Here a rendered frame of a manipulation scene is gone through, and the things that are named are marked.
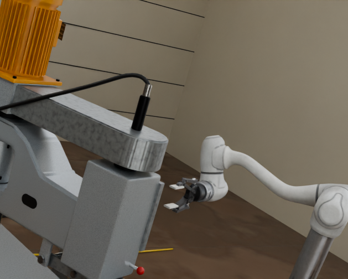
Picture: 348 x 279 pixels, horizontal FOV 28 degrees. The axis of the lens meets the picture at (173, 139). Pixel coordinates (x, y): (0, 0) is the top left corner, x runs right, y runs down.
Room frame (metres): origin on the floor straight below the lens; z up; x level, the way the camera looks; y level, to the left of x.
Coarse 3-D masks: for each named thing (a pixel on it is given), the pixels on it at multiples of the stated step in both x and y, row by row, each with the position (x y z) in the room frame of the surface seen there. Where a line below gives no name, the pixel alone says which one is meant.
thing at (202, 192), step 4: (192, 184) 2.84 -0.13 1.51; (196, 184) 2.86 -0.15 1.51; (200, 184) 2.88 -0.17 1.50; (192, 188) 2.82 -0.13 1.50; (196, 188) 2.85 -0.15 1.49; (200, 188) 2.85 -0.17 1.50; (188, 192) 2.81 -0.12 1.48; (192, 192) 2.82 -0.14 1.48; (196, 192) 2.85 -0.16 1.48; (200, 192) 2.84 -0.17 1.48; (204, 192) 2.86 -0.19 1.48; (184, 196) 2.82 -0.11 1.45; (188, 196) 2.81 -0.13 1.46; (196, 196) 2.85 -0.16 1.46; (200, 196) 2.84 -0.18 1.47; (192, 200) 2.84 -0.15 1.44; (196, 200) 2.85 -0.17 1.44
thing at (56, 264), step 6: (60, 252) 2.62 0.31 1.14; (42, 258) 2.52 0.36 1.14; (54, 258) 2.53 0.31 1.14; (60, 258) 2.53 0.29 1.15; (48, 264) 2.54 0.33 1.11; (54, 264) 2.53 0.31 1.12; (60, 264) 2.52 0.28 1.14; (60, 270) 2.51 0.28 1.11; (66, 270) 2.50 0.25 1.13; (72, 270) 2.48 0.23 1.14; (72, 276) 2.47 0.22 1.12; (78, 276) 2.47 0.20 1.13; (84, 276) 2.45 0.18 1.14
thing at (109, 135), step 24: (0, 96) 2.70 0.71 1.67; (24, 96) 2.65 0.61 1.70; (72, 96) 2.77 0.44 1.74; (48, 120) 2.58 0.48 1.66; (72, 120) 2.52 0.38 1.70; (96, 120) 2.47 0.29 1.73; (120, 120) 2.58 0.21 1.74; (96, 144) 2.45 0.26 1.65; (120, 144) 2.40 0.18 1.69; (144, 144) 2.39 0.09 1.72; (120, 168) 2.46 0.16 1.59; (144, 168) 2.40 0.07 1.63
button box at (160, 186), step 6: (162, 186) 2.54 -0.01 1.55; (156, 192) 2.54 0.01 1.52; (156, 198) 2.53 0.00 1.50; (156, 204) 2.54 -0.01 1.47; (150, 210) 2.54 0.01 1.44; (156, 210) 2.55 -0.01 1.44; (150, 216) 2.53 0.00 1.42; (150, 222) 2.54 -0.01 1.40; (150, 228) 2.55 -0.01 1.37; (144, 234) 2.54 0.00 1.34; (144, 240) 2.54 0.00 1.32; (144, 246) 2.55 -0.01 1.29
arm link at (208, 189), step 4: (204, 180) 2.94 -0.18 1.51; (204, 184) 2.89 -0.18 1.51; (208, 184) 2.91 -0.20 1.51; (204, 188) 2.88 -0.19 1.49; (208, 188) 2.89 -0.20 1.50; (212, 188) 2.92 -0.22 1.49; (208, 192) 2.88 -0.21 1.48; (212, 192) 2.91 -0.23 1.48; (204, 196) 2.88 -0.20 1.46; (208, 196) 2.89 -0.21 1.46; (200, 200) 2.88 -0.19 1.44; (204, 200) 2.88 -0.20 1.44
